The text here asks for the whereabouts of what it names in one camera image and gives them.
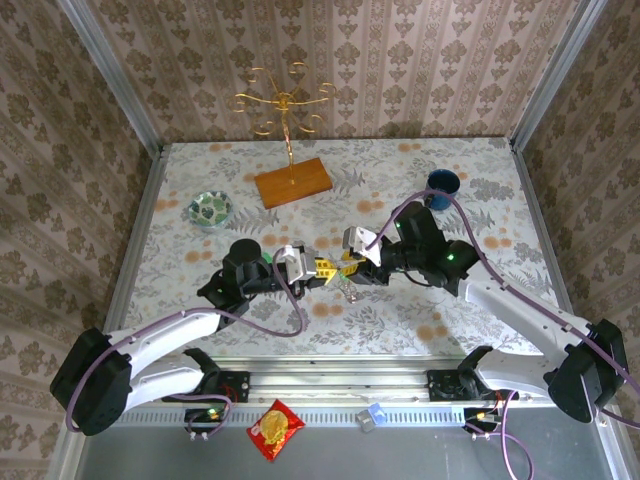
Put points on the small blue grey packet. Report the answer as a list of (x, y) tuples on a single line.
[(370, 417)]

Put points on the dark blue mug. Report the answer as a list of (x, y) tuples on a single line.
[(445, 180)]

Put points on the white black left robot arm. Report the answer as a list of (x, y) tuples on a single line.
[(165, 325)]

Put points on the small controller circuit board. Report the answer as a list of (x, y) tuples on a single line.
[(200, 415), (475, 416)]

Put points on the grey metal sheet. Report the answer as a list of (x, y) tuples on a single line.
[(400, 455)]

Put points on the floral patterned tablecloth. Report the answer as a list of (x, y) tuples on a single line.
[(390, 165)]

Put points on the aluminium frame post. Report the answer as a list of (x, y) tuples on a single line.
[(114, 75), (555, 75)]

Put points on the leaf pattern bowl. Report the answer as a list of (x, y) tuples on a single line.
[(210, 210)]

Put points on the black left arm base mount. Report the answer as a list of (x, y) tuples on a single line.
[(237, 385)]

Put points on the aluminium table edge rail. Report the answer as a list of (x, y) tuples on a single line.
[(546, 240), (136, 240)]

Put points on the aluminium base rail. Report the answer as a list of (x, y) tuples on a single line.
[(340, 385)]

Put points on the gold stand with wooden base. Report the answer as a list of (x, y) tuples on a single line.
[(295, 182)]

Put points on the slotted metal strip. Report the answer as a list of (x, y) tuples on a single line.
[(325, 416)]

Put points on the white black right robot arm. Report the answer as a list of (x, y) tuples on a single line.
[(515, 310)]

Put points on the red snack packet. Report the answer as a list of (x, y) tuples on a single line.
[(275, 430)]

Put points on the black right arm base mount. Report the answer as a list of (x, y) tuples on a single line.
[(442, 385)]

